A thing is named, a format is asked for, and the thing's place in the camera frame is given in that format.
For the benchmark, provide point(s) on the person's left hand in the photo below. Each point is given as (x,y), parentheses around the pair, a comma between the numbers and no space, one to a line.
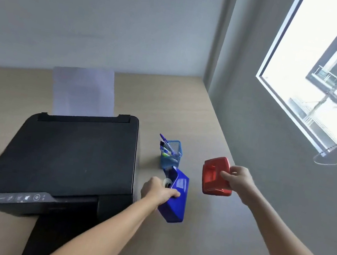
(155,192)

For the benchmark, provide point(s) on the person's right hand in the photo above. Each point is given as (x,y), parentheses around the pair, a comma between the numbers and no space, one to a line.
(241,182)

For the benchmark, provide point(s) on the person's right thumb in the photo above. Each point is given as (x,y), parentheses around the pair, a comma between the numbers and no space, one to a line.
(226,174)

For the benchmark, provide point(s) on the person's left thumb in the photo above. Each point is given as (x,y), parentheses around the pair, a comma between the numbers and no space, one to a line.
(172,193)

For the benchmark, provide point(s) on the blue tape dispenser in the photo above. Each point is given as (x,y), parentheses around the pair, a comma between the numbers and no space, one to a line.
(176,198)

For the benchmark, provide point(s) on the red hole punch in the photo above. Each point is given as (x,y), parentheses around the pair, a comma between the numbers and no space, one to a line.
(213,177)

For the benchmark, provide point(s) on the person's left forearm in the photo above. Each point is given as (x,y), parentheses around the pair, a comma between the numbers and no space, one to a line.
(100,236)

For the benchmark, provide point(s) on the clear tape roll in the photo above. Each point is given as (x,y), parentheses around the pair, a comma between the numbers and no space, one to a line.
(167,183)

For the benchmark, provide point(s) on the blue mesh pen holder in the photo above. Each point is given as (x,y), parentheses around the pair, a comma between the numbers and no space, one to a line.
(171,156)

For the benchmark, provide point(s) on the green marker pen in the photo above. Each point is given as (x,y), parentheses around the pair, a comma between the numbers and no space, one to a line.
(165,154)

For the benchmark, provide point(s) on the blue striped pen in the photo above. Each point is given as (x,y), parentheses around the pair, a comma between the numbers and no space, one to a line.
(166,143)

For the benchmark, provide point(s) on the black printer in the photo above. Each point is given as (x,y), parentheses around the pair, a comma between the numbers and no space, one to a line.
(64,163)

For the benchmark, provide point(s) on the white paper sheet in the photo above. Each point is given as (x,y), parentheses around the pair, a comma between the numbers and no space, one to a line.
(81,91)

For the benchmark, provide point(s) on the window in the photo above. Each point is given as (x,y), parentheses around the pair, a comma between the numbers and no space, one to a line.
(324,67)

